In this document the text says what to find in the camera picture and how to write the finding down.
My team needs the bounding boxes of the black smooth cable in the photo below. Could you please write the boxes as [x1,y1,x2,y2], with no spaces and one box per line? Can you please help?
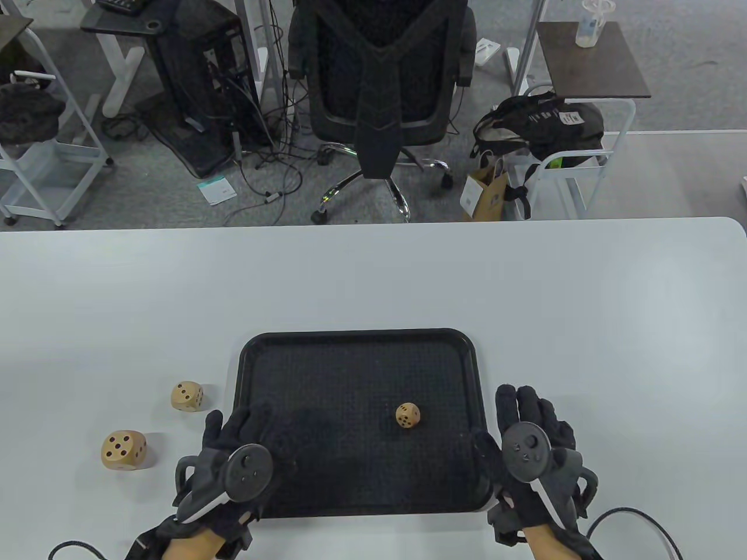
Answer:
[585,507,682,560]

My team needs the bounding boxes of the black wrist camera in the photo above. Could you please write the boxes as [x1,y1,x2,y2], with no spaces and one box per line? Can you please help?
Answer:
[219,513,256,552]
[487,493,526,547]

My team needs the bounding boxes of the black computer tower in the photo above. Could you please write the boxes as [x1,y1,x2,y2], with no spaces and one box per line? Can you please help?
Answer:
[153,9,260,153]

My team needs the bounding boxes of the tangle of black floor cables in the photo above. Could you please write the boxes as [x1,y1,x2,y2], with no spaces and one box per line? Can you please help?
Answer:
[204,55,362,227]

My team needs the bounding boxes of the white desk leg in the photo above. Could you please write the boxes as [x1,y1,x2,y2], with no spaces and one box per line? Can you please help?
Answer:
[235,0,285,107]
[505,0,546,97]

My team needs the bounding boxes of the black backpack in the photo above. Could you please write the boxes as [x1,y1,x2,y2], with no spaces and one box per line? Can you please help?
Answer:
[472,92,605,171]

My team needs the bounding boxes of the medium wooden dice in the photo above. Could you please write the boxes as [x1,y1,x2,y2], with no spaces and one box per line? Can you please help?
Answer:
[170,381,204,413]

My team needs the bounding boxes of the white flat box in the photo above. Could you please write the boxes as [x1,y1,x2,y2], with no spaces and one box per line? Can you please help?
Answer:
[474,38,504,66]

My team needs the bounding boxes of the person's right forearm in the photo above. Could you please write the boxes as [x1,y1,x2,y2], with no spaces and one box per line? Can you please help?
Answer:
[522,525,584,560]

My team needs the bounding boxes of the black fabric bag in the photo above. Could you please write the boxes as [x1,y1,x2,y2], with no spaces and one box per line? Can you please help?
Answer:
[0,82,66,145]

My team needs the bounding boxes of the black floor board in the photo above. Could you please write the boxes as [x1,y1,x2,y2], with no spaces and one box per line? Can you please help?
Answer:
[135,93,237,179]

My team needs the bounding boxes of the person's left forearm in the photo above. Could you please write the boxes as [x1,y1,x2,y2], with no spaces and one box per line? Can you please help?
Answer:
[163,525,225,560]

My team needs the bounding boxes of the white cart with brown top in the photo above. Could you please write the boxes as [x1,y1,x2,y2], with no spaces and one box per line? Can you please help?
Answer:
[507,22,652,221]
[0,15,114,228]

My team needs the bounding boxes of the teal and white booklet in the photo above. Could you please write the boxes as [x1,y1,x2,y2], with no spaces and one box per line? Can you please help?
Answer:
[197,177,237,205]

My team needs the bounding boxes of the brown paper bag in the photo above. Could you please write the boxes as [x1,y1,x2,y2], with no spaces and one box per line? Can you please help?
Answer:
[458,157,509,222]

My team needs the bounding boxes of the person's right hand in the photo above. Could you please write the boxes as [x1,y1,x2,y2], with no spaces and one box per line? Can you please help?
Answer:
[473,384,599,533]

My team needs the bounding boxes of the person's left hand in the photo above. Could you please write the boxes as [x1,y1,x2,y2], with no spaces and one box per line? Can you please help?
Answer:
[172,402,276,534]

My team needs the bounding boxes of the clear plastic bottle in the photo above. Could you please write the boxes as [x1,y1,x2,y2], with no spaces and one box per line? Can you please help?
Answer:
[575,0,616,47]

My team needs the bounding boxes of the black round tracker controller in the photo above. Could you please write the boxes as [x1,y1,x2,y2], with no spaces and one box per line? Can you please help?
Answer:
[172,444,275,523]
[502,422,599,531]

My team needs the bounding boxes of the black braided cable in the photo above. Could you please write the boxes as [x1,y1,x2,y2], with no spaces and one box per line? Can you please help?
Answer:
[48,541,128,560]

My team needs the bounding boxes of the large wooden dice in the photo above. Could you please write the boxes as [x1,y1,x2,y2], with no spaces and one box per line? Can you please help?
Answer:
[101,430,148,471]

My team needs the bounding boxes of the black plastic tray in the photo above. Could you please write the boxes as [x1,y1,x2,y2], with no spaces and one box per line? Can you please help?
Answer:
[233,328,495,519]

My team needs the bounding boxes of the black mesh office chair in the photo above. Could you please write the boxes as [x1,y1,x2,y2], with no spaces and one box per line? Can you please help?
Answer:
[288,0,476,225]

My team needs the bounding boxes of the black desk with white legs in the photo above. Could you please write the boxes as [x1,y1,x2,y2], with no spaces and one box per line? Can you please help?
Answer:
[81,0,176,118]

